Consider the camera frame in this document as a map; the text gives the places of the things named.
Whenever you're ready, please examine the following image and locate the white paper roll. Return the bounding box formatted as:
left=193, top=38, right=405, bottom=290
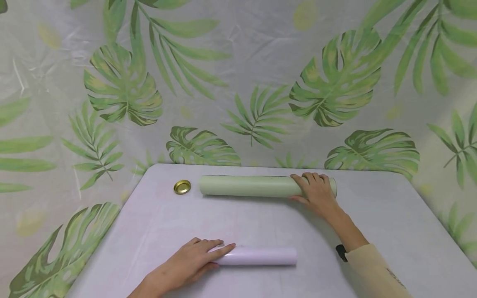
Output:
left=208, top=246, right=298, bottom=266

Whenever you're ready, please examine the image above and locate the light green cardboard tube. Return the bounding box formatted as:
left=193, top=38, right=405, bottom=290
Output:
left=199, top=175, right=338, bottom=198

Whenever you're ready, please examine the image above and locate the person's right forearm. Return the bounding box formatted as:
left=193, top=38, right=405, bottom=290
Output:
left=327, top=208, right=413, bottom=298

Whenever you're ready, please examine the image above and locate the person's left forearm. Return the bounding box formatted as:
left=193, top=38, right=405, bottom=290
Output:
left=127, top=276, right=169, bottom=298

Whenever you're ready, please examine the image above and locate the person's left hand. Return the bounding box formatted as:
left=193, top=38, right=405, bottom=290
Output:
left=156, top=238, right=236, bottom=288

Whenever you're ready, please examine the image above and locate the round gold metal lid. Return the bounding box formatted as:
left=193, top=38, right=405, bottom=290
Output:
left=173, top=180, right=192, bottom=195

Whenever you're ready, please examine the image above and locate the person's right hand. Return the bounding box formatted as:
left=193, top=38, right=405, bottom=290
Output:
left=289, top=172, right=339, bottom=224

